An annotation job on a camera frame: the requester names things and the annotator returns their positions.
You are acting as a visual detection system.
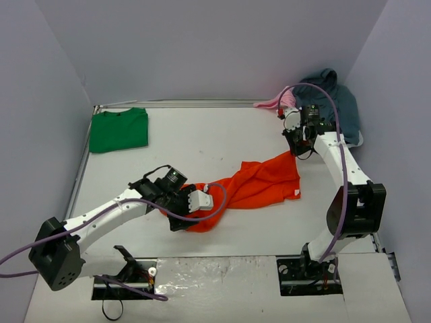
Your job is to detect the orange t-shirt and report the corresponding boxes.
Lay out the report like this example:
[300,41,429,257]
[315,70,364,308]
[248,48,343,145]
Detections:
[186,151,300,233]

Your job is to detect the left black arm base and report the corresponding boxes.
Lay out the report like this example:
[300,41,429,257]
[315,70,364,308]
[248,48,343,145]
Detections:
[91,258,157,301]

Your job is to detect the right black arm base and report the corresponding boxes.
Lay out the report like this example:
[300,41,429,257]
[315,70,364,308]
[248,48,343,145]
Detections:
[276,256,343,297]

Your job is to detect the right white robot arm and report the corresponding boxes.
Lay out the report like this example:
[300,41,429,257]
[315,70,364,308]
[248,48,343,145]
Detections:
[279,105,387,278]

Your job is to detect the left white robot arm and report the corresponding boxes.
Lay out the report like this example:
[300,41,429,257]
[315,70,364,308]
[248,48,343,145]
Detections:
[29,166,213,291]

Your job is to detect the pink t-shirt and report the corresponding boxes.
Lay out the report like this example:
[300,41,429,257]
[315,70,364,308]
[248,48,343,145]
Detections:
[253,89,296,109]

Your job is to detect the white plastic basket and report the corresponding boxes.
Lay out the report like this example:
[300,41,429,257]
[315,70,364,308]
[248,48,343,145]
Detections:
[345,131,364,149]

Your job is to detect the blue-grey t-shirt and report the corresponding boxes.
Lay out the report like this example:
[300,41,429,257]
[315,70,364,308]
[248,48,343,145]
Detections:
[292,68,360,143]

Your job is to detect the green folded t-shirt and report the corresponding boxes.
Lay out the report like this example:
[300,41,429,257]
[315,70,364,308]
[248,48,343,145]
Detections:
[89,108,149,154]

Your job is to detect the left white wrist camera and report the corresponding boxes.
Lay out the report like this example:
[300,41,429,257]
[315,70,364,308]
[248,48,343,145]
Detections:
[188,189,213,213]

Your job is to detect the black cable loop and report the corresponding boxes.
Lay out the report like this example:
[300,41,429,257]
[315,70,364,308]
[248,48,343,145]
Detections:
[100,297,125,321]

